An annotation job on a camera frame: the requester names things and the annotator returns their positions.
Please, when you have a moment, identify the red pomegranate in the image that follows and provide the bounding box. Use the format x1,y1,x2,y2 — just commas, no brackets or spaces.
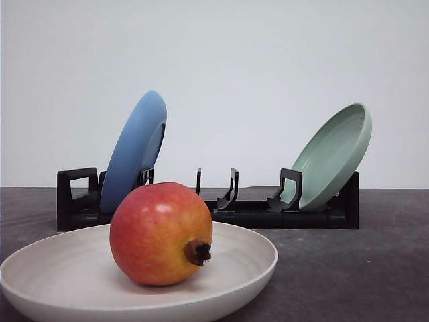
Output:
110,182,212,286

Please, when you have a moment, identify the white plate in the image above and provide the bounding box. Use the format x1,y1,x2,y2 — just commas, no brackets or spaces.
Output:
0,223,278,322

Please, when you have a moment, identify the blue plate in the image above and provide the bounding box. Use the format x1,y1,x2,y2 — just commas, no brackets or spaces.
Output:
100,90,167,214

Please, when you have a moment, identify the green plate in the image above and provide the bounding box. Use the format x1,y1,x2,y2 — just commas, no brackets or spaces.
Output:
282,103,372,211

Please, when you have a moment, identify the black plastic dish rack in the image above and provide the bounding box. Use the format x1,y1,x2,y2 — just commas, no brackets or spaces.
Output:
56,167,359,231

